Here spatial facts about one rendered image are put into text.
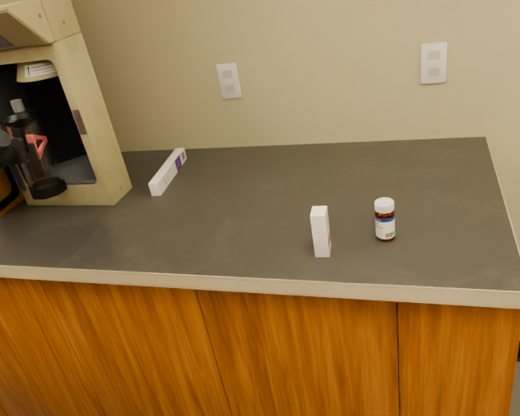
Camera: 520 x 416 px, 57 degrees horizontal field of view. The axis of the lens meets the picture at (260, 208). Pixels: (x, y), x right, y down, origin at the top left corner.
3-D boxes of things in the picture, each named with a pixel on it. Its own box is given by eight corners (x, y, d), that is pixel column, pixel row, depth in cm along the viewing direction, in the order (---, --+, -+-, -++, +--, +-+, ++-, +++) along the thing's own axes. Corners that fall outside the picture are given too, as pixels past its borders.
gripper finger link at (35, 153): (26, 127, 130) (2, 139, 122) (49, 125, 128) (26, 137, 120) (35, 151, 133) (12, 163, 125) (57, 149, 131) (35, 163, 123)
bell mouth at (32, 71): (44, 67, 145) (36, 48, 142) (92, 61, 140) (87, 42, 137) (2, 84, 131) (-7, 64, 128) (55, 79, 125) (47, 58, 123)
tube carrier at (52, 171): (44, 181, 144) (18, 111, 134) (74, 180, 141) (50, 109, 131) (20, 197, 134) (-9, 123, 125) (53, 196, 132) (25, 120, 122)
